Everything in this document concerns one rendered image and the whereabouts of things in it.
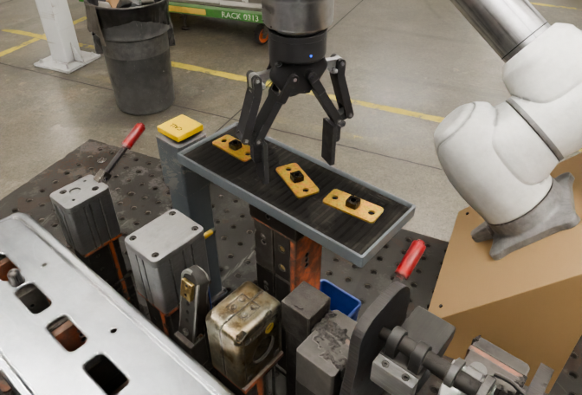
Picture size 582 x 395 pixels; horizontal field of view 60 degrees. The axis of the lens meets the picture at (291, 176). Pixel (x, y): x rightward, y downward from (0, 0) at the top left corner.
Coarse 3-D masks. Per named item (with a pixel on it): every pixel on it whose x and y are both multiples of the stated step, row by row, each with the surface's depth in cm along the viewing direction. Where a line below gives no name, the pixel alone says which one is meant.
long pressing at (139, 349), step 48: (0, 240) 90; (48, 240) 89; (0, 288) 81; (48, 288) 81; (96, 288) 81; (0, 336) 74; (48, 336) 74; (96, 336) 74; (144, 336) 74; (48, 384) 68; (96, 384) 68; (144, 384) 68; (192, 384) 68
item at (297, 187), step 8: (280, 168) 80; (288, 168) 80; (296, 168) 80; (280, 176) 78; (288, 176) 78; (296, 176) 77; (304, 176) 78; (288, 184) 76; (296, 184) 76; (304, 184) 76; (312, 184) 76; (296, 192) 75; (304, 192) 75; (312, 192) 75
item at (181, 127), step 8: (168, 120) 93; (176, 120) 92; (184, 120) 92; (192, 120) 92; (160, 128) 90; (168, 128) 90; (176, 128) 90; (184, 128) 90; (192, 128) 90; (200, 128) 91; (168, 136) 90; (176, 136) 88; (184, 136) 89
